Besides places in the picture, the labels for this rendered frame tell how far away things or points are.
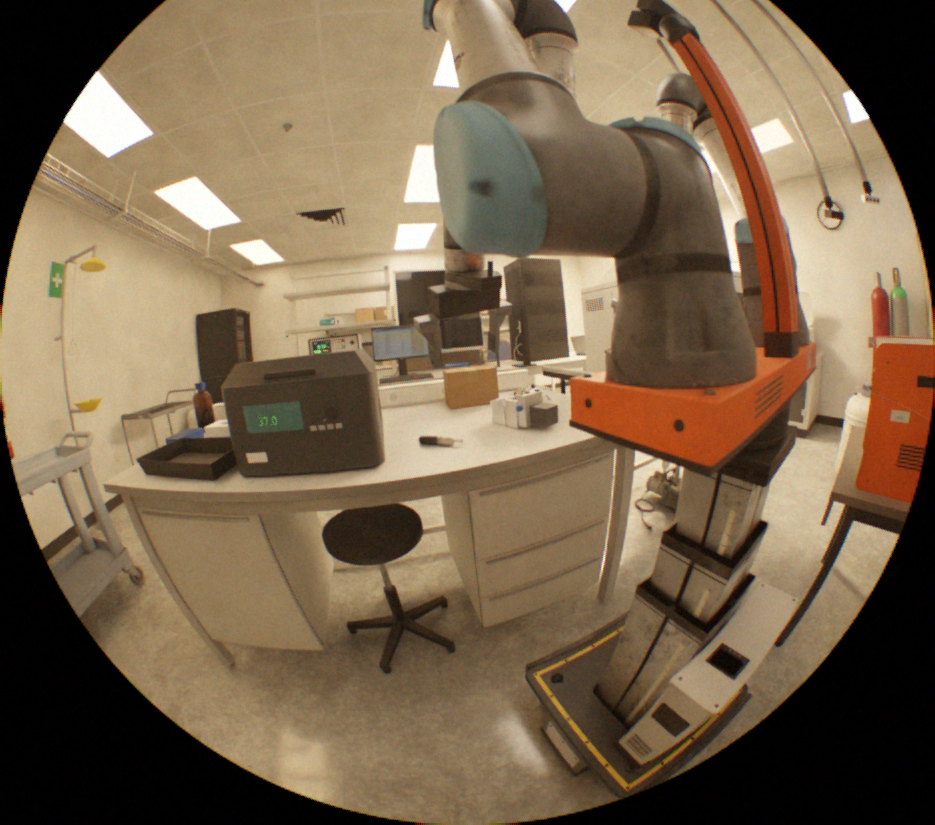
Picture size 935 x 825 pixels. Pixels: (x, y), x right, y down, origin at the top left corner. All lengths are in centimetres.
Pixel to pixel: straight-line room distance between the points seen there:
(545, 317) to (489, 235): 297
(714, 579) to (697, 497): 13
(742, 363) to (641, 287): 10
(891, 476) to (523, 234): 119
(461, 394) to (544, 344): 192
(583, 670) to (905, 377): 119
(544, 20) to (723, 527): 77
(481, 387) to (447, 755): 147
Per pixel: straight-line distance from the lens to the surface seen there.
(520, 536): 98
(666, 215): 25
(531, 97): 24
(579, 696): 101
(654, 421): 24
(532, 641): 144
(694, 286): 25
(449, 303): 54
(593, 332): 186
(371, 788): 127
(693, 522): 52
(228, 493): 85
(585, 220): 21
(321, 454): 80
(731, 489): 46
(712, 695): 60
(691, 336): 25
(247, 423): 84
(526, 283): 310
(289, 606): 113
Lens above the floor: 121
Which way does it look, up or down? 4 degrees down
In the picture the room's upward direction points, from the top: 5 degrees counter-clockwise
